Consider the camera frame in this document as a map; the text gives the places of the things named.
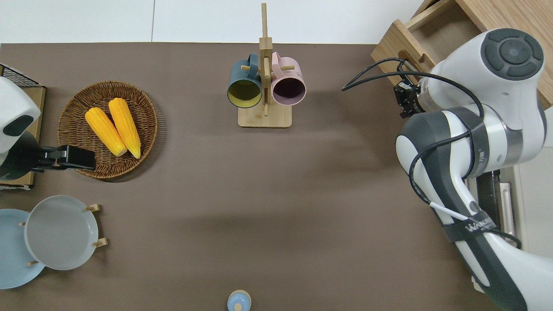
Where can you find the wooden board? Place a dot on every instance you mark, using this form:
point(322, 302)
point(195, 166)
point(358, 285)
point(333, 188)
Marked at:
point(36, 93)

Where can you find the white toaster oven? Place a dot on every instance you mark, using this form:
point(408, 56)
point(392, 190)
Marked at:
point(488, 194)

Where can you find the wooden mug rack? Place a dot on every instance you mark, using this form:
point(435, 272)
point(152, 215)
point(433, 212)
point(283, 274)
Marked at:
point(264, 116)

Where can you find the brown table mat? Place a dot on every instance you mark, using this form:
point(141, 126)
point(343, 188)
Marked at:
point(259, 194)

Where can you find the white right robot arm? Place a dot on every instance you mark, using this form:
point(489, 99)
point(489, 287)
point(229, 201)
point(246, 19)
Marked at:
point(510, 129)

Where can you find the dark blue mug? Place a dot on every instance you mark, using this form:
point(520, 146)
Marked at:
point(244, 93)

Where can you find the light blue round shaker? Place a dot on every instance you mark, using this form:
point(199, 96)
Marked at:
point(239, 300)

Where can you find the round brown wicker basket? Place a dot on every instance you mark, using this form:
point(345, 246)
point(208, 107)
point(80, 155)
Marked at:
point(73, 112)

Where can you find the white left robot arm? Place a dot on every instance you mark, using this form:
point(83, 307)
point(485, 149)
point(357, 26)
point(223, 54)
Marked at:
point(13, 108)

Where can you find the yellow corn cob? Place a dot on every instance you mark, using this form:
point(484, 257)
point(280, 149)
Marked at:
point(106, 131)
point(125, 127)

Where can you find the light wooden cabinet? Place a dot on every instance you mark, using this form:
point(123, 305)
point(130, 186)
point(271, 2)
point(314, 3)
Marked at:
point(518, 15)

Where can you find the light blue plate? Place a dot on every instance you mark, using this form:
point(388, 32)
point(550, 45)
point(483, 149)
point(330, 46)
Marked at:
point(13, 255)

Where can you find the grey plate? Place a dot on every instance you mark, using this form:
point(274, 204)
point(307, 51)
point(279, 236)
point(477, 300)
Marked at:
point(60, 233)

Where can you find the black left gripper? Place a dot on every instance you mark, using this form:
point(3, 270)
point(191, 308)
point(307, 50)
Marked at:
point(17, 157)

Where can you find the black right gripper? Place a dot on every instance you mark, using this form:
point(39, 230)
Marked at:
point(415, 93)

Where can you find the light wooden drawer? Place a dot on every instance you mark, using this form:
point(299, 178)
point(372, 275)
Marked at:
point(391, 43)

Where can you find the wooden plate rack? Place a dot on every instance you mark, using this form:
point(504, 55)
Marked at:
point(96, 207)

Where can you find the pink mug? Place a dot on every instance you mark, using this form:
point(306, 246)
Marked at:
point(288, 88)

